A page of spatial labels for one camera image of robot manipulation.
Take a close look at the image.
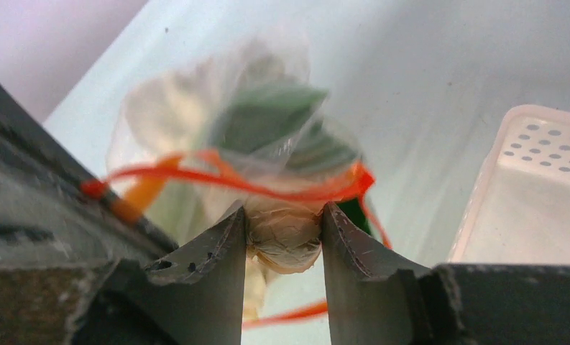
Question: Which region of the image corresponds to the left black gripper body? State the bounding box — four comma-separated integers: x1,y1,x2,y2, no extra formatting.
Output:
0,85,172,344

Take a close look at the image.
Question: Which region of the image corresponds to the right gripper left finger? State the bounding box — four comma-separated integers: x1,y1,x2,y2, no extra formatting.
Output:
144,204,247,344

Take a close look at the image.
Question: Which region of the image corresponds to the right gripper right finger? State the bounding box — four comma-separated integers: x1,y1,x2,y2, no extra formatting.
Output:
321,203,433,345

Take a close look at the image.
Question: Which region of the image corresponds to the clear zip top bag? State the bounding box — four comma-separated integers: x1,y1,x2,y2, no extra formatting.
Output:
81,30,390,328

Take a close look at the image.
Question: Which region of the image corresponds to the green bok choy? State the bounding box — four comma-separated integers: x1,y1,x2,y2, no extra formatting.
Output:
150,82,374,229

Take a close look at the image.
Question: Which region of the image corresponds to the white plastic basket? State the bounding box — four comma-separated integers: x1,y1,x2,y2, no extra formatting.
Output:
449,105,570,265

